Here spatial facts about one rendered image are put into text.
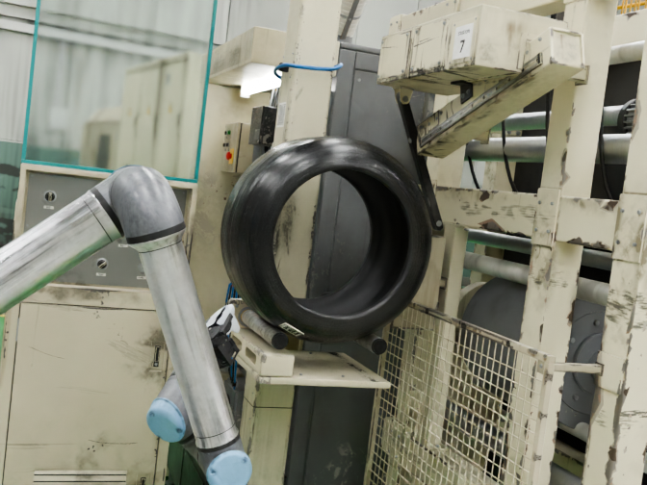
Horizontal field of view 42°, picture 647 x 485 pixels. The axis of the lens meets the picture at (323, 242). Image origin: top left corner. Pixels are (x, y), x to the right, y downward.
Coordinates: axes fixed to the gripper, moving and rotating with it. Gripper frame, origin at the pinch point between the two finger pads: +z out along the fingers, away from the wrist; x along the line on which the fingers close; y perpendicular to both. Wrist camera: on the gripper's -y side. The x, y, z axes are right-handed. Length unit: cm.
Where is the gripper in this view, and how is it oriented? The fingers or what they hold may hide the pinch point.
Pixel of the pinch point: (227, 306)
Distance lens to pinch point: 205.0
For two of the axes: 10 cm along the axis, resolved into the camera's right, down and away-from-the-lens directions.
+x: 8.3, -2.1, -5.2
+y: 4.6, 7.8, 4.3
